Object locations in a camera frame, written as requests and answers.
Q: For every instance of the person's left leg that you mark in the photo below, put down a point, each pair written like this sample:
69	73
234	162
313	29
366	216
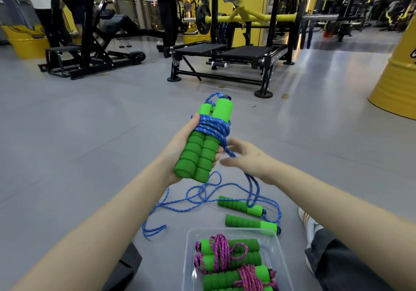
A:
125	266

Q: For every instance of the person's right leg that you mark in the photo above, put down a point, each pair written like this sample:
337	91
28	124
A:
341	264

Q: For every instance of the person's left hand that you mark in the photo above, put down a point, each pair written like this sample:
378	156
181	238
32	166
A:
177	152

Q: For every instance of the black squat rack platform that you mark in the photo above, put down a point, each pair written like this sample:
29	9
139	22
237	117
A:
248	51

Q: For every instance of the person's left forearm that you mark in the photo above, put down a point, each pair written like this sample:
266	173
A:
94	235

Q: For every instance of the person's right white sneaker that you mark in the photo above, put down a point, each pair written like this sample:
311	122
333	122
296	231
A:
310	227

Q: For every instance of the black yellow gym machine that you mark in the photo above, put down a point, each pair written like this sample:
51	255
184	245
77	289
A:
393	16

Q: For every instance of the black wheeled gym machine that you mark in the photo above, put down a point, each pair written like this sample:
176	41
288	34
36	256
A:
87	58

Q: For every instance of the black weight plate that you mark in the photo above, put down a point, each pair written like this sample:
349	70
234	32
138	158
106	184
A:
203	19

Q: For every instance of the clear plastic box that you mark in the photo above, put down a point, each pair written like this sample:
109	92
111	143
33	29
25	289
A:
279	251

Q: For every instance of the small black push-up bar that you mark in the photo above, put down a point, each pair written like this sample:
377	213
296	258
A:
128	42
121	43

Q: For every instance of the person's right hand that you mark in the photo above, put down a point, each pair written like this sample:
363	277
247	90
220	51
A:
256	164

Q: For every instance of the person's right forearm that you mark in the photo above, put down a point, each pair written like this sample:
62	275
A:
351	216

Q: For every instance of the person's leg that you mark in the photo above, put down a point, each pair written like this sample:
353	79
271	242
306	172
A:
341	264
125	266

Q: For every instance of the red object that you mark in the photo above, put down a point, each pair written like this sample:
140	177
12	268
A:
328	33

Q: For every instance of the large yellow barrel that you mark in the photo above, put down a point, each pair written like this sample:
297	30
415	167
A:
395	89

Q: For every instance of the yellow barbell bar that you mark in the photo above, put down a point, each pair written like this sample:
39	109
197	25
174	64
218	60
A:
256	17

